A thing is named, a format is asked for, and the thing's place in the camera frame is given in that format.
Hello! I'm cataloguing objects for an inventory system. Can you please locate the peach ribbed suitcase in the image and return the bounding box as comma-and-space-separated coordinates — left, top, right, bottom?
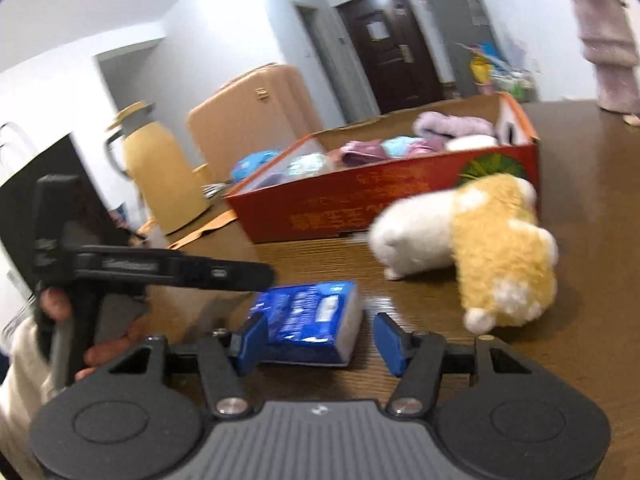
186, 63, 326, 181

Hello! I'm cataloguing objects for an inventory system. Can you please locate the yellow thermos jug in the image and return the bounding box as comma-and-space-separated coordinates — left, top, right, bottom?
104, 101, 211, 236

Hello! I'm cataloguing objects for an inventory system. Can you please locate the yellow and white plush toy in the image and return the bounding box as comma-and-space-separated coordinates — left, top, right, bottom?
369, 174, 559, 333

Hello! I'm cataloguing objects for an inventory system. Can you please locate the clear plastic container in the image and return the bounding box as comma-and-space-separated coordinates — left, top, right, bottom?
492, 67, 538, 102

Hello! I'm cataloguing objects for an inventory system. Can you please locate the red cardboard box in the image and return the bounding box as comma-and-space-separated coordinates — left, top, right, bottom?
222, 92, 541, 245

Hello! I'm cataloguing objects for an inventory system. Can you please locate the person's left forearm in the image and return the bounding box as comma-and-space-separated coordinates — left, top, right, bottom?
0, 317, 63, 480

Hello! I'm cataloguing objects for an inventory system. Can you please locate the dark brown door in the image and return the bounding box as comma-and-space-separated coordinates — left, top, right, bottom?
335, 0, 446, 116

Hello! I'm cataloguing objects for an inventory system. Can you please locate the blue wet wipes pack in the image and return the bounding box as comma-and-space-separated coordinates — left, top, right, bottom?
231, 150, 283, 183

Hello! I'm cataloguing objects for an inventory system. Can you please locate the clear bag of cotton pads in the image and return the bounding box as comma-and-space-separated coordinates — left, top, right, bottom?
287, 152, 333, 177

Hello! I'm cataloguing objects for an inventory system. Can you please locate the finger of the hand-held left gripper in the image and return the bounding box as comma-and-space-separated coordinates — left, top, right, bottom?
145, 252, 277, 293

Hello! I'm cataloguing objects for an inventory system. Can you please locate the mauve knitted vase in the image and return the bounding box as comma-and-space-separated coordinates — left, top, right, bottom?
570, 0, 640, 113

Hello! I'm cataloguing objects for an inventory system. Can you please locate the blue tissue pack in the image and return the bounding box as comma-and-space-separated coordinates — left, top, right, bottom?
250, 280, 365, 367

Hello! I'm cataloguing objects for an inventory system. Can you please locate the grey refrigerator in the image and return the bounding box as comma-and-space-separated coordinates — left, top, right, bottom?
412, 0, 538, 98

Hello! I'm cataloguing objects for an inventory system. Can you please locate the person's left hand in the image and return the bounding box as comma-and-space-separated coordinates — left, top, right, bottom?
37, 287, 148, 381

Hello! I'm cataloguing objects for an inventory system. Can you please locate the yellow cup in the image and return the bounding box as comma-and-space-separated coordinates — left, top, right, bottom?
470, 57, 493, 86

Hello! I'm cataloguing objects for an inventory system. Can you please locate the mauve satin cloth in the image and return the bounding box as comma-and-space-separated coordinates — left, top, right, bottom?
340, 140, 388, 167

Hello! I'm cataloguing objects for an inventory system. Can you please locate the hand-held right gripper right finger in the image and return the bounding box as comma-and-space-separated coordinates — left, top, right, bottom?
374, 312, 533, 418

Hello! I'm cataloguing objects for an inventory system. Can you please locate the lavender fuzzy sock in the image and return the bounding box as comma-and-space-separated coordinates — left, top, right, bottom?
414, 111, 496, 143

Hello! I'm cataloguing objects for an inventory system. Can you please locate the light blue soft item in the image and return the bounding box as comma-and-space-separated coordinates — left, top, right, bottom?
382, 137, 416, 158

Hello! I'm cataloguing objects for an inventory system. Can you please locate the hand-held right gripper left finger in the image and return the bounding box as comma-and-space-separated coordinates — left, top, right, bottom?
107, 312, 271, 418

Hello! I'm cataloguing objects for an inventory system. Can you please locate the dark flat panel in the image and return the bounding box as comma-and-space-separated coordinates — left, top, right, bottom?
0, 132, 146, 286

